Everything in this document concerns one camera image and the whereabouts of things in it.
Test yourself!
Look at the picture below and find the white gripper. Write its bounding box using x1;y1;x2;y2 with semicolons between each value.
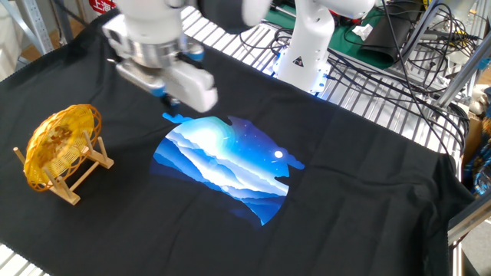
101;14;219;118

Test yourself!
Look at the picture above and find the orange woven basket dish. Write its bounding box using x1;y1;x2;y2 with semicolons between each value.
23;103;103;192

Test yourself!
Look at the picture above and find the wooden peg dish rack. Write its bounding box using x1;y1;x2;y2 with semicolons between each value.
12;130;115;206

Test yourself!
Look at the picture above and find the red sign with white text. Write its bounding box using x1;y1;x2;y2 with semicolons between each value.
88;0;118;15

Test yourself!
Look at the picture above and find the black cloth with blue print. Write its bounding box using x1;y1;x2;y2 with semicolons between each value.
0;3;476;276

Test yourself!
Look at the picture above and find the green mat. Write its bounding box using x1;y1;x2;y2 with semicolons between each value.
264;3;402;71

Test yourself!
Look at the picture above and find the white crumpled paper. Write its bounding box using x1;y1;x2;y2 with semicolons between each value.
351;23;374;41

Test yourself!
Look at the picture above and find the black rolled pouch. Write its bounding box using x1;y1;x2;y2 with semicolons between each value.
358;2;425;65

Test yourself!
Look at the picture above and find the brown cardboard box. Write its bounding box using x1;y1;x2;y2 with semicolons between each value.
462;113;485;166

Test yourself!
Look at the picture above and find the white rounded object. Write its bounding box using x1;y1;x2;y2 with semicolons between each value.
468;87;491;116

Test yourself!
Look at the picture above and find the blue patterned bag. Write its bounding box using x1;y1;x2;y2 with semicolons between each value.
462;141;491;197

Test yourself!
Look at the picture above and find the silver gripper-mounted camera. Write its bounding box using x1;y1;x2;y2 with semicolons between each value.
115;60;169;98

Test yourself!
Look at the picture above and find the black looped cable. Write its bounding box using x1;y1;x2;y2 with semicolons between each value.
239;22;295;64

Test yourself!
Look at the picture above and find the dark steel post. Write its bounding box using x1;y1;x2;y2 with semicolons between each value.
51;0;74;44

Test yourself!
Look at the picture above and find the grey perforated steel frame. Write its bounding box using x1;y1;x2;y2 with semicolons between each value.
0;0;54;57

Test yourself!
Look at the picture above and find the black cable tangle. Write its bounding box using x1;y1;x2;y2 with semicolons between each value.
325;0;480;156

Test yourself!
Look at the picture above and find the slanted aluminium extrusion post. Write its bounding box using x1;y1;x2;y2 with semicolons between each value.
436;36;491;110

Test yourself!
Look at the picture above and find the aluminium frame rail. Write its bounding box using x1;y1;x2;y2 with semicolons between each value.
447;193;491;246

